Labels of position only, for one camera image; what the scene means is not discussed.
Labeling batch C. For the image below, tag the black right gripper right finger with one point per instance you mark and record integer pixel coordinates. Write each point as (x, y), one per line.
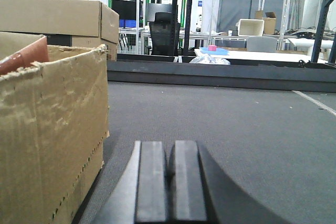
(203, 193)

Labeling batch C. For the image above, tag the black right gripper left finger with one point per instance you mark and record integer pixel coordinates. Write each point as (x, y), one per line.
(140, 195)

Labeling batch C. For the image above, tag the large brown cardboard box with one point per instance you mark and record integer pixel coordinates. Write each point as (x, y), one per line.
(54, 120)

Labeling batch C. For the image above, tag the crumpled plastic bag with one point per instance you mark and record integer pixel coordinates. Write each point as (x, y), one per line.
(209, 60)

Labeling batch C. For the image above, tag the pink small box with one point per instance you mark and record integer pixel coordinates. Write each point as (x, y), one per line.
(212, 48)

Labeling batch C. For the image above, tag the grey chair back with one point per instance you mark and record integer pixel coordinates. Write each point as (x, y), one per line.
(261, 44)

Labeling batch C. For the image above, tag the white work table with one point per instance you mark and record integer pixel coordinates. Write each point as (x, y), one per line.
(246, 55)

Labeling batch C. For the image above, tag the black mesh office chair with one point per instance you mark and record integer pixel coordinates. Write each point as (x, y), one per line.
(160, 30)

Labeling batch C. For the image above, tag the white plastic bin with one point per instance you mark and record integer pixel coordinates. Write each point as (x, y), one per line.
(250, 27)

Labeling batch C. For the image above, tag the closed cardboard box behind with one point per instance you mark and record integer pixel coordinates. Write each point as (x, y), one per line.
(77, 23)

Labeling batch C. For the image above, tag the open cardboard box far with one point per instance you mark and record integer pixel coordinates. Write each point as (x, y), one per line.
(269, 19)

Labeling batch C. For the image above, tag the black floor frame beam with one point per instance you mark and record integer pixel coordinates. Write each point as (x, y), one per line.
(240, 73)

